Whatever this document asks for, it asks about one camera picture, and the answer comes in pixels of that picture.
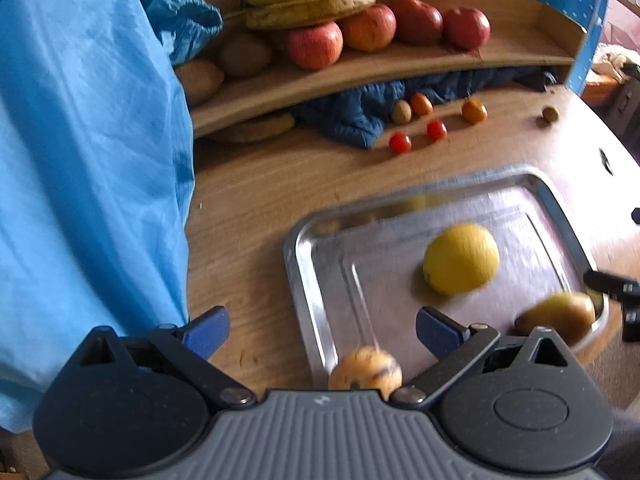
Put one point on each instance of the small tan kiwi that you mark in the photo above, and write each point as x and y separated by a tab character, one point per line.
401	113

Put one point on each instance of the red apple right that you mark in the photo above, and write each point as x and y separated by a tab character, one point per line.
466	29

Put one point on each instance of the cherry tomato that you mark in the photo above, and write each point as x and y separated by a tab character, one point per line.
436	130
400	143

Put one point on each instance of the dark blue jacket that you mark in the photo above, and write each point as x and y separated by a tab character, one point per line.
358	116

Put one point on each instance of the right kiwi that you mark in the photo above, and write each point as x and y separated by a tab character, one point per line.
244	56

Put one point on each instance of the brown bruised banana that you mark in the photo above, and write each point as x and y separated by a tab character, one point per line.
302	13

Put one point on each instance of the left kiwi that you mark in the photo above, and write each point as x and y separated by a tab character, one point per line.
200	79

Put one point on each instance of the light blue striped garment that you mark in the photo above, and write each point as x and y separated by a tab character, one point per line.
96	185

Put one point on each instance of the small brown longan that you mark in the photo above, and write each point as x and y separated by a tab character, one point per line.
550	114

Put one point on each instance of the pale red apple left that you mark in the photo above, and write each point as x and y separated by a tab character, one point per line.
316	47

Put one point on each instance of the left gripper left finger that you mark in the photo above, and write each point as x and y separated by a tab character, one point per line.
207	333

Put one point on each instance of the silver metal tray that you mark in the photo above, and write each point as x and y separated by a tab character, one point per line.
355	271

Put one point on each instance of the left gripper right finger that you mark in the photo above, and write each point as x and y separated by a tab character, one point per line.
439	333

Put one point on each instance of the small orange mandarin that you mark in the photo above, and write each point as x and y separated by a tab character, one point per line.
421	104

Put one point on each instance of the curved wooden shelf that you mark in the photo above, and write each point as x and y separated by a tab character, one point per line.
523	33

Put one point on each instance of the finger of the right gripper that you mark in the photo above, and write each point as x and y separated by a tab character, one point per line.
617	287
631	324

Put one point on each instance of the yellow lemon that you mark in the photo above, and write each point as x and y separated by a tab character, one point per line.
460	259

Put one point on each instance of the blue shoe cover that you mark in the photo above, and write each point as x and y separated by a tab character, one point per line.
184	27

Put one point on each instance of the green yellow pear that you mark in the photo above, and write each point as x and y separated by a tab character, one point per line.
570	314

